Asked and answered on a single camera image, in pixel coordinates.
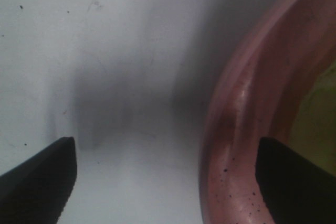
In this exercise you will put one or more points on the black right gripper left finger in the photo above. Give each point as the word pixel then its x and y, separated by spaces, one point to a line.
pixel 37 190

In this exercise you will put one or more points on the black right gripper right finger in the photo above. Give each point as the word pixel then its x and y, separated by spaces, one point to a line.
pixel 294 189

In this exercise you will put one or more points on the toast sandwich with lettuce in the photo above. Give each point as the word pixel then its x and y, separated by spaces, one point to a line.
pixel 313 130

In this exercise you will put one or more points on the pink round plate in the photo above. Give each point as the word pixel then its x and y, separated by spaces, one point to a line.
pixel 258 94

